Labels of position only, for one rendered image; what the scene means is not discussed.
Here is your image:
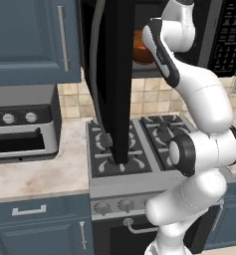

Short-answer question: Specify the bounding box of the black oven door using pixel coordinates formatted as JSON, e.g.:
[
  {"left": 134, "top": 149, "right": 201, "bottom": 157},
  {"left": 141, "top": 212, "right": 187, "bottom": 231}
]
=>
[{"left": 91, "top": 202, "right": 223, "bottom": 255}]

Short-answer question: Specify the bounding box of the blue base cupboard door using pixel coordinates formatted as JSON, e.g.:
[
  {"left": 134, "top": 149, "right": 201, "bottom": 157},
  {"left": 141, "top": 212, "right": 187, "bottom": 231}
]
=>
[
  {"left": 203, "top": 175, "right": 236, "bottom": 251},
  {"left": 0, "top": 220, "right": 96, "bottom": 255}
]

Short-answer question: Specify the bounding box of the silver toaster oven knob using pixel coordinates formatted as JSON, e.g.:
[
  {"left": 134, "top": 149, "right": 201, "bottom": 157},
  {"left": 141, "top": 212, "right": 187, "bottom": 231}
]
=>
[
  {"left": 1, "top": 112, "right": 16, "bottom": 126},
  {"left": 25, "top": 111, "right": 39, "bottom": 124}
]

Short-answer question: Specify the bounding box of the grey microwave door handle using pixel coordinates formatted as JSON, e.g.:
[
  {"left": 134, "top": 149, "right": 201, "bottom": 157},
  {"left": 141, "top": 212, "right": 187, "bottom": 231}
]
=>
[{"left": 89, "top": 0, "right": 115, "bottom": 149}]

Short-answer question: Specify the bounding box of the silver cupboard door handle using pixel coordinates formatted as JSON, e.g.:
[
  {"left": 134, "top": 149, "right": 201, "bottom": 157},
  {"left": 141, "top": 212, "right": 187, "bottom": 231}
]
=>
[{"left": 57, "top": 5, "right": 71, "bottom": 73}]

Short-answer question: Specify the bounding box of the blue drawer front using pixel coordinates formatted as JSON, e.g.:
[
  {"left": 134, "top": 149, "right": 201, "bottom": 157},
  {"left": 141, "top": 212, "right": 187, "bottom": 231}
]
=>
[{"left": 0, "top": 193, "right": 92, "bottom": 230}]

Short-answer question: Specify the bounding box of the silver drawer handle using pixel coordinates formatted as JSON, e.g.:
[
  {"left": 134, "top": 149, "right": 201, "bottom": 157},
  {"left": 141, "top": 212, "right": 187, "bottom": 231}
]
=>
[{"left": 11, "top": 204, "right": 48, "bottom": 217}]

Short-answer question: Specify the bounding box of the black microwave oven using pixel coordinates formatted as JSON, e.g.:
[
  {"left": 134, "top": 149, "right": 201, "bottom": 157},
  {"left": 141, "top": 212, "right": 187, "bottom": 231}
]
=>
[{"left": 79, "top": 0, "right": 236, "bottom": 80}]

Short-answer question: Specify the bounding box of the silver toaster oven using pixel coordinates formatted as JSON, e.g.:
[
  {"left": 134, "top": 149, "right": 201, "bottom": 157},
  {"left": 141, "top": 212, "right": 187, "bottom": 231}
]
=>
[{"left": 0, "top": 84, "right": 63, "bottom": 164}]

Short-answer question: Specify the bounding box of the silver oven door handle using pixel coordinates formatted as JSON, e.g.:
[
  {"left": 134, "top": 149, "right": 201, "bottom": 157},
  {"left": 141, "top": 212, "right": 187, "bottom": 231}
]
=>
[{"left": 121, "top": 217, "right": 160, "bottom": 235}]

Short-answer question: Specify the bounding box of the silver hob knob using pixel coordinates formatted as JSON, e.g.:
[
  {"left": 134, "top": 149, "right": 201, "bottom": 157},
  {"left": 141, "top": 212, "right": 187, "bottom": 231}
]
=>
[
  {"left": 118, "top": 198, "right": 135, "bottom": 214},
  {"left": 94, "top": 200, "right": 112, "bottom": 216}
]

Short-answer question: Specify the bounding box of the black microwave door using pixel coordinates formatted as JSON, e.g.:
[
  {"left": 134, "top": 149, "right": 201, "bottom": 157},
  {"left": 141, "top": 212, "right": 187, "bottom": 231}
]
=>
[{"left": 80, "top": 0, "right": 136, "bottom": 166}]

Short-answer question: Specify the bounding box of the blue wall cupboard door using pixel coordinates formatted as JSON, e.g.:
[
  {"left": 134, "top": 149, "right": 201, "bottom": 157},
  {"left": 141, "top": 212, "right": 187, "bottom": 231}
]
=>
[{"left": 0, "top": 0, "right": 83, "bottom": 88}]

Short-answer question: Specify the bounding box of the orange round object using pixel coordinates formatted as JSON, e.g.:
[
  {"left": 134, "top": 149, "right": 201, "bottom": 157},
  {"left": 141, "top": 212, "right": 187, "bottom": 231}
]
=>
[{"left": 132, "top": 27, "right": 156, "bottom": 66}]

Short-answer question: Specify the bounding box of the silver base cupboard handle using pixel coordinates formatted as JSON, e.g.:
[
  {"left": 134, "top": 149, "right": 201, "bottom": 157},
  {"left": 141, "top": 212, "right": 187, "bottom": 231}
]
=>
[
  {"left": 211, "top": 198, "right": 226, "bottom": 232},
  {"left": 79, "top": 220, "right": 88, "bottom": 251}
]

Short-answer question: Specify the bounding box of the silver gas hob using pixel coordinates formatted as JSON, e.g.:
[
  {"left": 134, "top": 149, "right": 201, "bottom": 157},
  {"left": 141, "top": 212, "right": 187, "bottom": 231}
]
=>
[{"left": 85, "top": 114, "right": 236, "bottom": 201}]

